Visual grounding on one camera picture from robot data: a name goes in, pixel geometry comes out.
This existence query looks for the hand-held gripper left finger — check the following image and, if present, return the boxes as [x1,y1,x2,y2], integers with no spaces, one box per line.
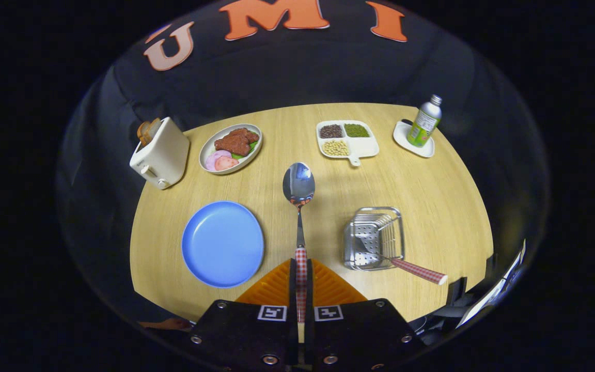
[189,258,299,368]

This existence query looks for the white compartment tray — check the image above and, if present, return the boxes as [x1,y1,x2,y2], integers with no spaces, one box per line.
[316,120,380,167]

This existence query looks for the metal wire basket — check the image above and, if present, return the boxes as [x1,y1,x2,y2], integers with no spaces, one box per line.
[343,207,405,271]

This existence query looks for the yellow soybeans pile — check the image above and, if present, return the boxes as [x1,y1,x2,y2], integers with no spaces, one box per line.
[323,140,350,157]

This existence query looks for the computer monitor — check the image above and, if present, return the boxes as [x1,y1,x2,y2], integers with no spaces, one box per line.
[455,239,526,329]

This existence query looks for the black stand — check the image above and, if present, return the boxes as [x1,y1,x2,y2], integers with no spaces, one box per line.
[446,276,468,305]

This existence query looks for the blue round plate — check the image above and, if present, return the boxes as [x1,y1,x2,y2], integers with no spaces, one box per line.
[181,200,265,288]

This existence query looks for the red checkered handle spoon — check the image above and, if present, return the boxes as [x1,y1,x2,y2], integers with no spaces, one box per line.
[283,162,316,323]

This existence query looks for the oval grey food plate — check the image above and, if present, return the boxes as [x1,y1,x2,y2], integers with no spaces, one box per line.
[199,123,263,175]

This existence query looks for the red checkered handle fork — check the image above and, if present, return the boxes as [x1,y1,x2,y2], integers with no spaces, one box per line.
[367,251,448,286]

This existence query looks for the green label metal bottle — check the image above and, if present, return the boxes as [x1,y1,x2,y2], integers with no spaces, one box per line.
[407,95,443,148]

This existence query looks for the brown meat pieces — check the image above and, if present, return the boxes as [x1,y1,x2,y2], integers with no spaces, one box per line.
[214,128,260,157]

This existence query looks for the brown toast slice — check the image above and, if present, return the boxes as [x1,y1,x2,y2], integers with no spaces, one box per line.
[137,118,162,148]

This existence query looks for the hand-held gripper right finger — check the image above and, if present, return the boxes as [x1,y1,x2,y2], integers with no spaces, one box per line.
[306,258,425,368]

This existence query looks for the white square dish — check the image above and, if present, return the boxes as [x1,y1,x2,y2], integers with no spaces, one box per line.
[393,120,435,158]

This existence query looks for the pink ham slices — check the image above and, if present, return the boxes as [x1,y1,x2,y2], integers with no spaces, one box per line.
[205,150,240,172]

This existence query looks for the white toaster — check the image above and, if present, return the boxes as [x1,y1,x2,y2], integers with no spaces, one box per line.
[129,117,191,190]

